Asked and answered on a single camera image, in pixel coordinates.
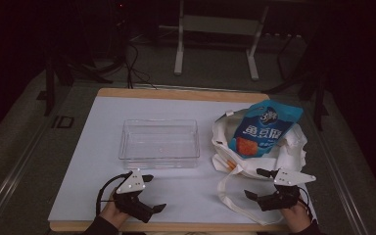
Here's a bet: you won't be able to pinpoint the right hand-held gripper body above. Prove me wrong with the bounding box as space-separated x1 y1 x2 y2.
257 167 317 212

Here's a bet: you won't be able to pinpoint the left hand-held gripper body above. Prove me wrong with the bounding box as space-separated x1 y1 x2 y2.
114 169 155 224

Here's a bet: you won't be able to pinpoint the white cloth tote bag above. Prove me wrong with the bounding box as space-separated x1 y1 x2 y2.
211 109 308 227

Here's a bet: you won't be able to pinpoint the clear plastic container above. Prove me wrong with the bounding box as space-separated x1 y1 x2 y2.
117 118 201 170

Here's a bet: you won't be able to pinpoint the blue snack packet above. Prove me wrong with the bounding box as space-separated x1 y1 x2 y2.
227 99 305 160

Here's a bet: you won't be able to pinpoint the person's right hand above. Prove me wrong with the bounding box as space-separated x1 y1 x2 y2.
280 202 312 234

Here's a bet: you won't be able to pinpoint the person's left hand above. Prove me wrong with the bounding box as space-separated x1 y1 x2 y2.
98 192 130 230

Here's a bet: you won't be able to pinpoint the white table mat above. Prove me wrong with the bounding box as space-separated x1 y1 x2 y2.
47 95 317 225

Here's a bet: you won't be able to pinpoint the black metal stand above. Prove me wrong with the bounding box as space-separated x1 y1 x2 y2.
261 30 329 132

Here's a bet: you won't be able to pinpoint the black tripod stand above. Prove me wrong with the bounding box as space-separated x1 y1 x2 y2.
42 48 126 118

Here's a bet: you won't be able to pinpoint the white metal stand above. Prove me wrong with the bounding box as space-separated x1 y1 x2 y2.
173 0 270 81

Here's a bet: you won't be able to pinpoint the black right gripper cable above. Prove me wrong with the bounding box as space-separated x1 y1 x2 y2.
297 186 315 223

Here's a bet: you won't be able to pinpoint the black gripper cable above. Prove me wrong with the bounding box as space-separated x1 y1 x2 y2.
297 186 315 223
95 171 134 217

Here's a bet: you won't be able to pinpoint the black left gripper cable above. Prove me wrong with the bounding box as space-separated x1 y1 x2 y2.
95 171 134 217

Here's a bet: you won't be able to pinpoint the black floor cables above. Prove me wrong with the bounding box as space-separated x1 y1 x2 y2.
122 41 159 90

